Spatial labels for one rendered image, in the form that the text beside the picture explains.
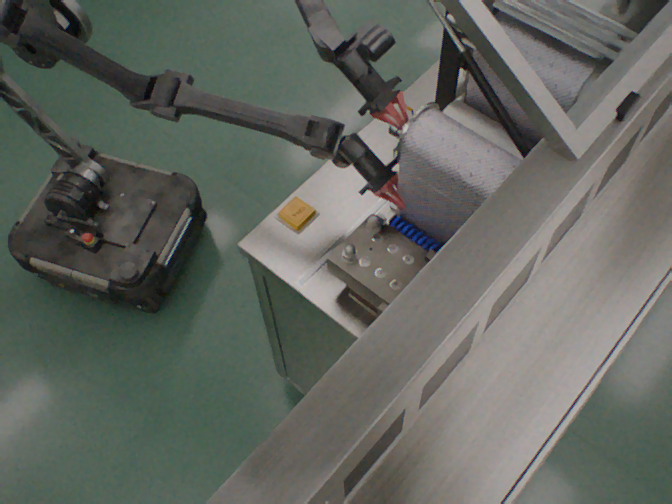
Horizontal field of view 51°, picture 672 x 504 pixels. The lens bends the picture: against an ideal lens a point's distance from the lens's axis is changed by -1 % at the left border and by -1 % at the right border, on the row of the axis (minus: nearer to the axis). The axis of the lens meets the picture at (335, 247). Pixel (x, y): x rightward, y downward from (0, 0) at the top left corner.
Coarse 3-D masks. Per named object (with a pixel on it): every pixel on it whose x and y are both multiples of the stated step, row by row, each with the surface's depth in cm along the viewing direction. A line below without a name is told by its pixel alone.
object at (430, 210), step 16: (400, 176) 156; (400, 192) 161; (416, 192) 156; (432, 192) 152; (400, 208) 166; (416, 208) 161; (432, 208) 156; (448, 208) 152; (464, 208) 148; (416, 224) 166; (432, 224) 161; (448, 224) 156; (448, 240) 161
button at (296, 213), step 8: (296, 200) 184; (288, 208) 183; (296, 208) 183; (304, 208) 183; (312, 208) 183; (280, 216) 183; (288, 216) 181; (296, 216) 181; (304, 216) 181; (312, 216) 183; (288, 224) 183; (296, 224) 180; (304, 224) 182
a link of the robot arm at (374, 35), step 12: (372, 24) 151; (324, 36) 149; (336, 36) 149; (360, 36) 150; (372, 36) 149; (384, 36) 149; (336, 48) 148; (372, 48) 149; (384, 48) 150; (336, 60) 152; (372, 60) 153
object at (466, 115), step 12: (456, 108) 158; (468, 108) 158; (456, 120) 156; (468, 120) 156; (480, 120) 156; (492, 120) 157; (480, 132) 154; (492, 132) 154; (504, 132) 154; (504, 144) 152; (528, 144) 152; (516, 156) 151
